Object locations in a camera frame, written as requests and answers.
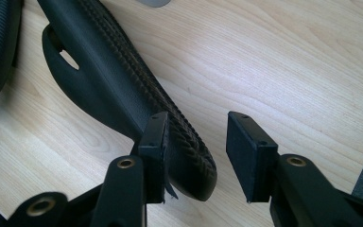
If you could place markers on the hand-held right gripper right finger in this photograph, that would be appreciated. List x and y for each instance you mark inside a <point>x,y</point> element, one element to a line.
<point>249,157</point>

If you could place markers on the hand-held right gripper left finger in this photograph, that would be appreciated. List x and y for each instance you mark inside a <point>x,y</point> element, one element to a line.
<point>153,151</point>

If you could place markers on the grey round object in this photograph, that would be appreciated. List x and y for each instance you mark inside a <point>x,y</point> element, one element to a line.
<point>152,2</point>

